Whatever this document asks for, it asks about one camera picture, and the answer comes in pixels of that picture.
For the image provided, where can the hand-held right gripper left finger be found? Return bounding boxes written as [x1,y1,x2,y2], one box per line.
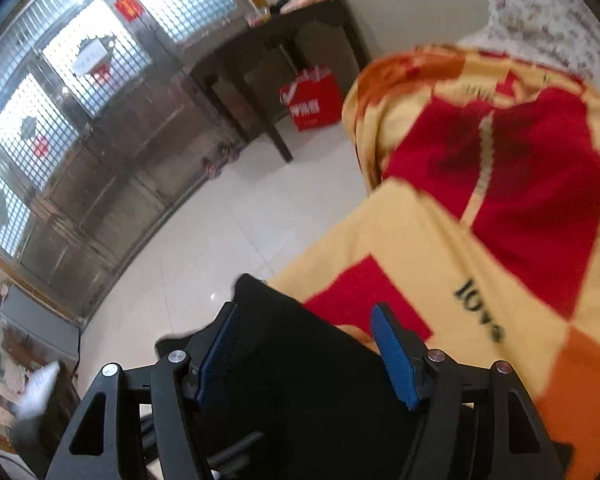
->
[45,301,246,480]

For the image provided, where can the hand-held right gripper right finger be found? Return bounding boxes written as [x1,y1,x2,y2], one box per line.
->
[370,302,566,480]

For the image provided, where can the black pants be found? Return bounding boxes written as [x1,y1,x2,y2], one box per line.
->
[155,274,431,480]

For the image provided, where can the grey cabinet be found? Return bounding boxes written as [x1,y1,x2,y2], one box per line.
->
[0,285,81,376]

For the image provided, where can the white paper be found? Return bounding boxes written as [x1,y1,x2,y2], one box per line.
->
[17,360,61,418]

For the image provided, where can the red yellow printed blanket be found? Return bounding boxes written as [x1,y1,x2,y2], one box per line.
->
[267,42,600,480]

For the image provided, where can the small wheeled item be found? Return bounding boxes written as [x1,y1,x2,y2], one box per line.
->
[202,142,243,178]

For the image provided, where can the metal grille door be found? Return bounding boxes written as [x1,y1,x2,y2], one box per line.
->
[0,0,261,321]

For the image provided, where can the red shopping bag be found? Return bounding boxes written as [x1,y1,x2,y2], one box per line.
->
[280,65,343,132]

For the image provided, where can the dark wooden table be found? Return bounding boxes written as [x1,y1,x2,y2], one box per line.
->
[187,0,373,163]

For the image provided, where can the red paper door decoration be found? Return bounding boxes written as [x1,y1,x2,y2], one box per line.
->
[115,0,143,21]

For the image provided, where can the floral patterned sofa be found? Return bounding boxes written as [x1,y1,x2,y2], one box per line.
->
[457,0,600,91]

